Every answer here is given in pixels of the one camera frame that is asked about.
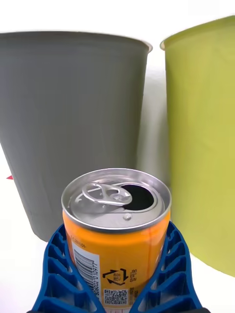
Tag grey plastic waste bin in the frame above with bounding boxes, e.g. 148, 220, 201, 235
0, 31, 153, 243

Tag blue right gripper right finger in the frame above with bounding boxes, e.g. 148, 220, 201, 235
131, 221, 204, 313

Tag orange drink can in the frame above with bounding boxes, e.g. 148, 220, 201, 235
61, 168, 172, 313

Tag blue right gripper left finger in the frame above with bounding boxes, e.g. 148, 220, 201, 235
33, 224, 107, 313

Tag yellow-green plastic waste bin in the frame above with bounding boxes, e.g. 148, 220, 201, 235
160, 15, 235, 278

